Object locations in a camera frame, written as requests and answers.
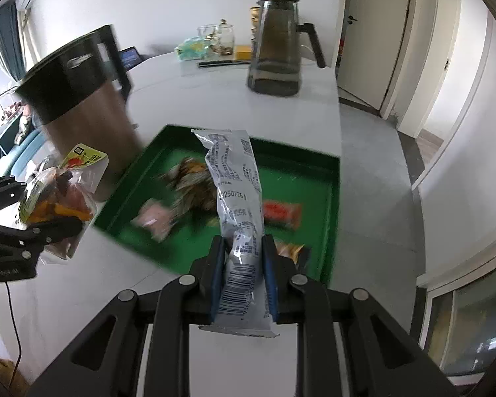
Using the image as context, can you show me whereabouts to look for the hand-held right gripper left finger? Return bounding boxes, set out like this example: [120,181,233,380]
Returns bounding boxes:
[27,236,226,397]

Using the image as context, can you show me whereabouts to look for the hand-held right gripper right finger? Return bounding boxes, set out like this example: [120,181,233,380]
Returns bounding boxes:
[261,234,459,397]

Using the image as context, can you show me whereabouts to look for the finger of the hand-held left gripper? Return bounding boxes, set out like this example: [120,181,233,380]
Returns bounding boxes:
[0,176,28,216]
[0,217,83,259]

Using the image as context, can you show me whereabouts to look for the dark packet of yellow cookies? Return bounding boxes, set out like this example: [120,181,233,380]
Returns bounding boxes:
[273,240,312,276]

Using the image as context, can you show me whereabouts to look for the clear bag of orange snacks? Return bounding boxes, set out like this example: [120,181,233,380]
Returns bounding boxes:
[17,143,109,261]

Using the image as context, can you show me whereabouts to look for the small red snack packet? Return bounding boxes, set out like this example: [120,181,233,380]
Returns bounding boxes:
[262,200,304,231]

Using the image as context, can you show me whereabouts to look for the long white snack packet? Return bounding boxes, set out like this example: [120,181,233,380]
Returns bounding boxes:
[191,128,280,339]

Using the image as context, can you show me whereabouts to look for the small pink snack packet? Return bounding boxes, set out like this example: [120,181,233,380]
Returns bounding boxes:
[131,198,179,243]

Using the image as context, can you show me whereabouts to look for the brown snack packet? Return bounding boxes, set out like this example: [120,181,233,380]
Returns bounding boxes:
[156,156,221,225]

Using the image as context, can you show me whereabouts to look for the green tray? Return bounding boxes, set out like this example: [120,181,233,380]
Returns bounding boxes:
[94,124,342,287]

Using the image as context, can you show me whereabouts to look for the teal sofa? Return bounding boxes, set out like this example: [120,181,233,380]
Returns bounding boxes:
[0,126,47,176]

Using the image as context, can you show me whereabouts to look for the copper canister with black lid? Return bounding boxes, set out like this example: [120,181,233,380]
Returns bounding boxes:
[16,25,146,202]

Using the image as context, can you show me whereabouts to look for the teal curtain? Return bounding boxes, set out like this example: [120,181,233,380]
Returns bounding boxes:
[0,2,28,80]

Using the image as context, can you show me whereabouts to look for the red smart display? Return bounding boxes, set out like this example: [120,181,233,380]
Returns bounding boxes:
[117,46,144,69]

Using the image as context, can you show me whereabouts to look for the glass window panel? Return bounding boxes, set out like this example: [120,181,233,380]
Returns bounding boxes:
[417,247,496,378]

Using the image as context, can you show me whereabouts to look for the black chopsticks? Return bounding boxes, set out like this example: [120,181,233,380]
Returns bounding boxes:
[197,60,251,68]

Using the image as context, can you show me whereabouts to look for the green tissue packet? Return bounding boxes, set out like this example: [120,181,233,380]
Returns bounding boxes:
[174,37,210,62]

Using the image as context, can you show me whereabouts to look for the glass jar with gold lid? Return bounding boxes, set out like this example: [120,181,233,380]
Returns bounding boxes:
[213,19,236,56]

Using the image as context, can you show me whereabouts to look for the clear glass cup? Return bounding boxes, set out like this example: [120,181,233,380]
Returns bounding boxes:
[197,24,216,48]

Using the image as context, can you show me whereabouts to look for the stack of cups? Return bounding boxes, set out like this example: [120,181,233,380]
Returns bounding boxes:
[249,6,261,44]

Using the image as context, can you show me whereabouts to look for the white door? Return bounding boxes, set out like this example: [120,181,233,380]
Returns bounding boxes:
[338,0,412,111]

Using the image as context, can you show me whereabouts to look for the black cable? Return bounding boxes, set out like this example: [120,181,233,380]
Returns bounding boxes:
[3,280,24,383]

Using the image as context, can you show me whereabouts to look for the glass pitcher with black handle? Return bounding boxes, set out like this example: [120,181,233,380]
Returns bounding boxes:
[247,0,327,97]

